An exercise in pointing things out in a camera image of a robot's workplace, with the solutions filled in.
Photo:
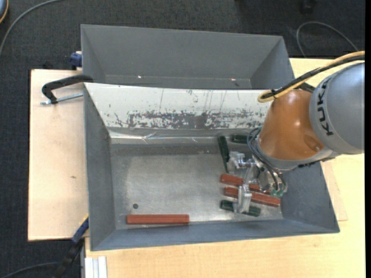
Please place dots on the grey metal bin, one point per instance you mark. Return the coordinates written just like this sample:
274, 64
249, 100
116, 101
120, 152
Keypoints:
174, 184

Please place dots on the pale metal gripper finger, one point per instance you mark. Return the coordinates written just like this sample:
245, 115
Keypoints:
236, 161
243, 198

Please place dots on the pale wood board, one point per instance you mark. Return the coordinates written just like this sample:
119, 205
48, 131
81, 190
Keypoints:
55, 155

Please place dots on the dark green flat block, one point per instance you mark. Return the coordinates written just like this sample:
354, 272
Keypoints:
223, 152
239, 138
227, 205

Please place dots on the red-brown flat block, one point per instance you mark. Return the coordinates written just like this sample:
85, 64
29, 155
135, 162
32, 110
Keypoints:
231, 179
265, 199
158, 219

